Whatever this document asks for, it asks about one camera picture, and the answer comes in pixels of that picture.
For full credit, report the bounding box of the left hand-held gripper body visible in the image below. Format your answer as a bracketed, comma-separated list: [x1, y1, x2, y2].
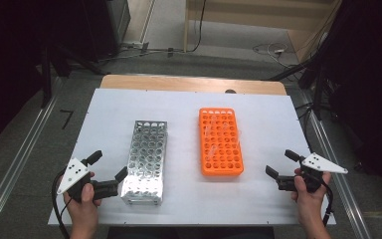
[57, 157, 119, 203]

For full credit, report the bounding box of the silver metal test tube rack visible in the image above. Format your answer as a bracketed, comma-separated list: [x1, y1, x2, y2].
[119, 119, 169, 207]

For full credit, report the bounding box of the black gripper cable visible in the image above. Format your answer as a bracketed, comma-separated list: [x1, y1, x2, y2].
[51, 167, 72, 239]
[320, 183, 335, 228]

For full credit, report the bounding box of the orange plastic test tube rack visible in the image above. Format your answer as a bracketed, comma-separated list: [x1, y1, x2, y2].
[198, 107, 246, 177]

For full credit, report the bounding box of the dark grey cabinet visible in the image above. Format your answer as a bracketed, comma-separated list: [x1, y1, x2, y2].
[105, 0, 132, 48]

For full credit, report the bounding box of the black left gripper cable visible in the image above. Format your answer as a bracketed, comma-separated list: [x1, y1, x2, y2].
[51, 167, 72, 239]

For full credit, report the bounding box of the white cable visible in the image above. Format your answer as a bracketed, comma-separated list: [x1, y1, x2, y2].
[252, 42, 291, 68]

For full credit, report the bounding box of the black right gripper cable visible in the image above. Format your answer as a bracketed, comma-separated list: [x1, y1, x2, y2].
[320, 183, 335, 228]

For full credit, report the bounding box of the black curtain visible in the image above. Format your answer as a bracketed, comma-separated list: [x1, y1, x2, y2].
[0, 0, 113, 157]
[311, 0, 382, 200]

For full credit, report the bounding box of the wooden table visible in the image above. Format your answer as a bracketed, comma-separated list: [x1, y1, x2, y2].
[98, 74, 287, 97]

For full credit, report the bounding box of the person's left hand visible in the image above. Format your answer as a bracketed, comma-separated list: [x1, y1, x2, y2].
[63, 181, 102, 220]

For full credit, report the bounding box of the light wooden desk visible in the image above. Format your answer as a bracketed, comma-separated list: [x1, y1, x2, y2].
[183, 0, 344, 64]

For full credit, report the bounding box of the person's right hand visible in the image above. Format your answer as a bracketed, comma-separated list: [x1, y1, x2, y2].
[290, 167, 332, 217]

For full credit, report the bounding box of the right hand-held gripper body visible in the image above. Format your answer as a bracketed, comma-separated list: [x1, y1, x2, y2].
[276, 152, 349, 194]

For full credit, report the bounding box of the white table board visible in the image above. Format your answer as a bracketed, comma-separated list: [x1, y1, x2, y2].
[48, 88, 337, 227]

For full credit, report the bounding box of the white power strip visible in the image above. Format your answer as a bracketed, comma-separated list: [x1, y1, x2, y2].
[120, 40, 151, 52]

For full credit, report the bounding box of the aluminium rail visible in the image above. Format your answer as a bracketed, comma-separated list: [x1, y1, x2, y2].
[299, 93, 372, 239]
[0, 78, 64, 239]

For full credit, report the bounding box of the black metal stand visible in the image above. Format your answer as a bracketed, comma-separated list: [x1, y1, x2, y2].
[267, 56, 327, 121]
[39, 43, 108, 109]

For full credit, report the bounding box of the black hanging cable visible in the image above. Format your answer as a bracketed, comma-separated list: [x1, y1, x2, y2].
[187, 0, 208, 54]

